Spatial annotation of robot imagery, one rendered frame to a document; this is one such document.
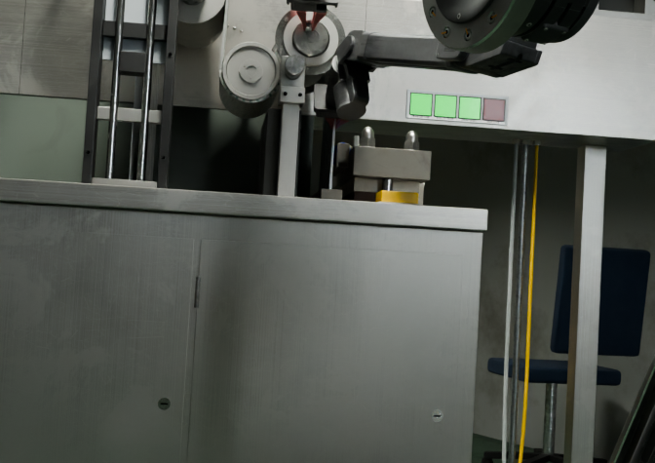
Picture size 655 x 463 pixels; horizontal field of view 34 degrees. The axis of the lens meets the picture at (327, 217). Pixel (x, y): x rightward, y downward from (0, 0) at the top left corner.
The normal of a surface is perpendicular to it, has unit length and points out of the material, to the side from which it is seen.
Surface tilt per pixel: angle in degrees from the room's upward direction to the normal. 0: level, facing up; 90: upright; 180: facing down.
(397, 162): 90
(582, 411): 90
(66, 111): 90
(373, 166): 90
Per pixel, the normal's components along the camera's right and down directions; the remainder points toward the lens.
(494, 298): -0.87, -0.07
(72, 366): 0.11, -0.04
